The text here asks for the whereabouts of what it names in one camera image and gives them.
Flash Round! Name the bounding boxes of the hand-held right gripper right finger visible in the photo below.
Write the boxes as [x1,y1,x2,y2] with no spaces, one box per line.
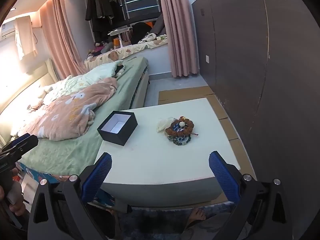
[209,151,293,240]

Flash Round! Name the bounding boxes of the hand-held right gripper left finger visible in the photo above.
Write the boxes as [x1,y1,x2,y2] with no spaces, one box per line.
[27,152,113,240]

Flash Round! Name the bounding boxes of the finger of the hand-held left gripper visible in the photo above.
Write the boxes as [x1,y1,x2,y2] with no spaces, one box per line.
[4,134,32,148]
[0,135,39,161]

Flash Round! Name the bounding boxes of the black box with white lining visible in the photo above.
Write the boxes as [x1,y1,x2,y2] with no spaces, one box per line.
[97,110,138,146]

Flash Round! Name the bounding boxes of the dark green beaded bracelet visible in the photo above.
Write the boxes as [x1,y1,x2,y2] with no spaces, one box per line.
[168,134,193,146]

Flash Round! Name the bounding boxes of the blue and white bracelet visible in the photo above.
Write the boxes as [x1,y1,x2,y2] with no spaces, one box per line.
[172,126,187,140]

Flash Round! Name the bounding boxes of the white pouch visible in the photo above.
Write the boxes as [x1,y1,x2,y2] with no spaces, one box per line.
[156,117,177,133]

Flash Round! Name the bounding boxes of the person's left hand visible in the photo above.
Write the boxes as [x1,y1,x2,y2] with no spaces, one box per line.
[0,166,27,217]

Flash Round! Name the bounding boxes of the flattened cardboard sheet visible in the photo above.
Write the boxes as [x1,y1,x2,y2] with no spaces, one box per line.
[158,85,215,105]
[219,117,239,140]
[207,95,229,120]
[231,138,258,180]

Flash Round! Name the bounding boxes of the person's bare foot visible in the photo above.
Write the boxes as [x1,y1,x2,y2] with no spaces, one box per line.
[186,206,208,230]

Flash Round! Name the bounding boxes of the person's grey pants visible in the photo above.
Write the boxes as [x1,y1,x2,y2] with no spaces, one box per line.
[182,212,250,240]

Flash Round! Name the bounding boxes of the pink floral blanket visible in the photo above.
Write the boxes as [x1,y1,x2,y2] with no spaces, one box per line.
[15,77,118,140]

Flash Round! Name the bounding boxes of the beige padded headboard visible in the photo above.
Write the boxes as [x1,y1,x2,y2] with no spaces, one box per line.
[0,57,60,120]

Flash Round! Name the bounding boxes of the light green quilt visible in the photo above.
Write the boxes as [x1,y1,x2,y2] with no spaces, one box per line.
[42,60,125,105]

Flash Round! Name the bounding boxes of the bed with green sheet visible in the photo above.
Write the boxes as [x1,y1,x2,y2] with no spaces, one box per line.
[10,56,150,180]

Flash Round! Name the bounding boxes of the cream hanging towel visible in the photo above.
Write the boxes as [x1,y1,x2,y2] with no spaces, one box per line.
[14,15,38,60]

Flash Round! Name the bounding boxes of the pink curtain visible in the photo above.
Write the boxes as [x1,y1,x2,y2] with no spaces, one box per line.
[156,0,200,78]
[40,0,87,77]

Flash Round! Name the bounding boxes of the printed window seat cushion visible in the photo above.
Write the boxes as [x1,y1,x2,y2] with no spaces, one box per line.
[84,40,170,71]

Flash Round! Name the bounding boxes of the white low table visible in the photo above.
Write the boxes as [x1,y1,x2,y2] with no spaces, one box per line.
[191,0,320,205]

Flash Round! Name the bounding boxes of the small white folding table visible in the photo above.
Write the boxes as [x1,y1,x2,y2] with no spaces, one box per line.
[108,27,133,48]

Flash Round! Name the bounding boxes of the black cloth bundle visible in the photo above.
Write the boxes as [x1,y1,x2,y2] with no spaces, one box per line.
[131,22,153,44]

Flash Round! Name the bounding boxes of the dark hanging clothes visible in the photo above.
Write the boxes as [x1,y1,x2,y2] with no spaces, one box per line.
[85,0,125,39]

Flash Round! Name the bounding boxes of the grey pillow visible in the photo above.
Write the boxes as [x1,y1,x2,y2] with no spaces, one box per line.
[150,14,167,35]

